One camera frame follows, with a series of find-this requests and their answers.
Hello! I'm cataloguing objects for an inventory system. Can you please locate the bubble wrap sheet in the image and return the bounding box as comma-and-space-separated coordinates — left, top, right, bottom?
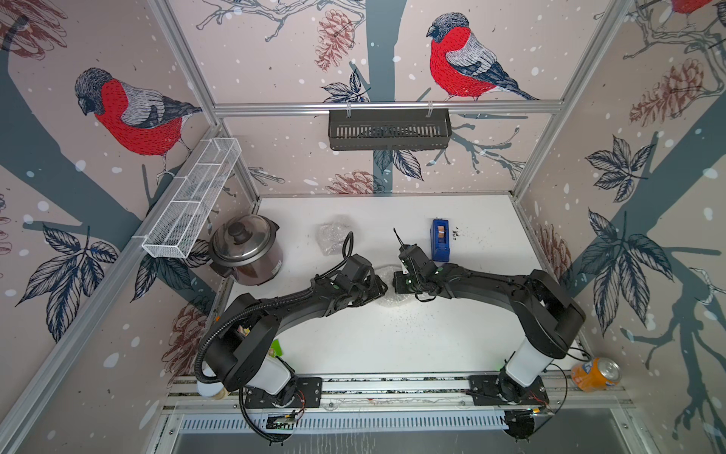
375, 265, 417, 308
316, 216, 354, 257

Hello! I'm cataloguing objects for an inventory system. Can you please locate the blue tape dispenser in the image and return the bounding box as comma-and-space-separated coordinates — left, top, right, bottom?
430, 219, 450, 262

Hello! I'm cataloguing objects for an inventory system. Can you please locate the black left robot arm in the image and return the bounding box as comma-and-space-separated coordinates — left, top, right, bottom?
194, 255, 388, 395

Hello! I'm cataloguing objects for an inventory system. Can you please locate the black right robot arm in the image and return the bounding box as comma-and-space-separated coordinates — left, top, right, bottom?
393, 244, 586, 402

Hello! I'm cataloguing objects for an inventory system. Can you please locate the green snack packet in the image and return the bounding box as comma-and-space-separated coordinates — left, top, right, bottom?
268, 339, 284, 358

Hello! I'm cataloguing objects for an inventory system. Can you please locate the steel rice cooker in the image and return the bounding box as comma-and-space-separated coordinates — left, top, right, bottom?
209, 214, 284, 287

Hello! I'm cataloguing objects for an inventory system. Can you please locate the small circuit board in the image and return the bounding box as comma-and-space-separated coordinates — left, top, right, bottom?
265, 414, 297, 431

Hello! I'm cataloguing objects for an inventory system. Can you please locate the orange soda can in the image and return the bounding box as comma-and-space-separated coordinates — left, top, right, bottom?
571, 358, 622, 393

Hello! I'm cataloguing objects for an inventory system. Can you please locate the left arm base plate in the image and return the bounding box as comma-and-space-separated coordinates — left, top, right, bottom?
244, 376, 323, 410

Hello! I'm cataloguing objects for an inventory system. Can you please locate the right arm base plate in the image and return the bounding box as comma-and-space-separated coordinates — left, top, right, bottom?
467, 374, 549, 407

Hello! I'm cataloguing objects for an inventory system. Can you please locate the black hanging wire basket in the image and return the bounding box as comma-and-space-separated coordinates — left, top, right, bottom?
328, 109, 452, 151

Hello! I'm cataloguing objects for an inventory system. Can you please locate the black corrugated cable conduit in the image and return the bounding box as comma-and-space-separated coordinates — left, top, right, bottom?
194, 288, 313, 385

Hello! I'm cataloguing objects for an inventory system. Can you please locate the white mesh wall shelf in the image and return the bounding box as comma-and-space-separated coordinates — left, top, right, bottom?
142, 137, 241, 258

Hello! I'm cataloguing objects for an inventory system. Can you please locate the aluminium mounting rail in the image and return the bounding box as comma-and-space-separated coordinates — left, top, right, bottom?
160, 367, 635, 414

